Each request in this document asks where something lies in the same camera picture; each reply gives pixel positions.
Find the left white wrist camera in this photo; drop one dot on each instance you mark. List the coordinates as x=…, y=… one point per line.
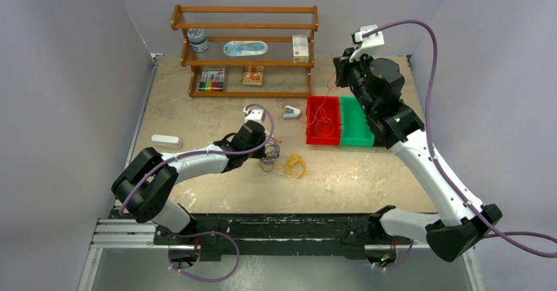
x=256, y=115

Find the green plastic bin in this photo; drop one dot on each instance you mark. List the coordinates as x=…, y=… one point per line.
x=355, y=131

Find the white red box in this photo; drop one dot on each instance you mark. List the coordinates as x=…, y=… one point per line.
x=300, y=49

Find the red plastic bin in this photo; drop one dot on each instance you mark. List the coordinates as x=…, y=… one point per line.
x=323, y=123

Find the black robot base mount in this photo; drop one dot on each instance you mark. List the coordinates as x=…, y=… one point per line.
x=353, y=236

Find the wooden shelf rack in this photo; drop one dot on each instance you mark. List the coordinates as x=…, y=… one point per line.
x=238, y=36

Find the blue oval packaged item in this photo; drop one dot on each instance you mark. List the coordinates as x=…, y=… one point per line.
x=245, y=48

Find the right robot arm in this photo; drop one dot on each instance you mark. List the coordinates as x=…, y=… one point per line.
x=461, y=219

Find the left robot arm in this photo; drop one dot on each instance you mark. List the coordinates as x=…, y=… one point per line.
x=145, y=185

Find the aluminium rail frame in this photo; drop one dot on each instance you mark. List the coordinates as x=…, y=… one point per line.
x=124, y=256

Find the white rectangular eraser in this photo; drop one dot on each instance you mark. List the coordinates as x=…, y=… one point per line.
x=166, y=140

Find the blue white jar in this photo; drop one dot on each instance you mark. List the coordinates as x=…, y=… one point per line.
x=197, y=40

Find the orange small notebook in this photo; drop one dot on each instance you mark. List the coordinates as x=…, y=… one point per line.
x=252, y=75

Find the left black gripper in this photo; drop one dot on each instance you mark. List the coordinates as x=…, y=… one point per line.
x=259, y=154

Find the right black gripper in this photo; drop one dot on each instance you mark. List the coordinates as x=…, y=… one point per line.
x=344, y=66

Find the marker pen set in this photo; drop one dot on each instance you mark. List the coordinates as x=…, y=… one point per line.
x=212, y=79

